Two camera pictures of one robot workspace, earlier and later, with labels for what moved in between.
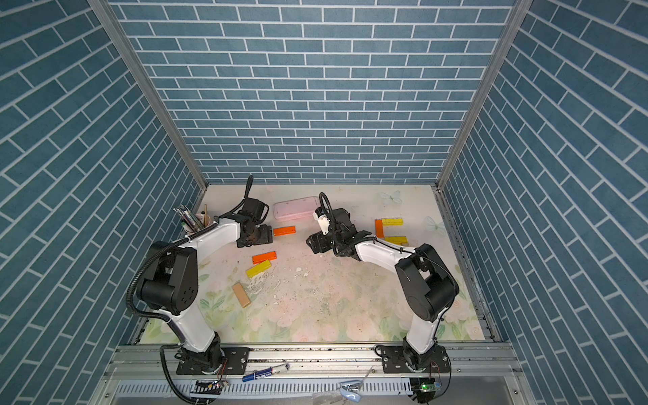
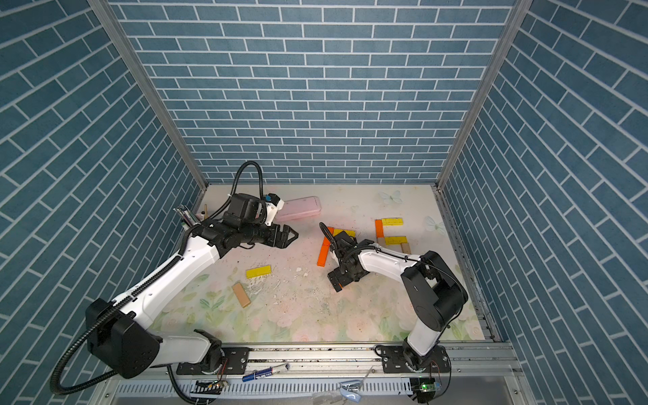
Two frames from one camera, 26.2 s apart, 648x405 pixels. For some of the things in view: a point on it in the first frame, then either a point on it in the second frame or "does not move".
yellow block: [398, 240] does not move
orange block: [379, 229] does not move
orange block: [264, 257] → [324, 253]
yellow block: [392, 221] does not move
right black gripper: [318, 240] → [342, 280]
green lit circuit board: [434, 386] does not move
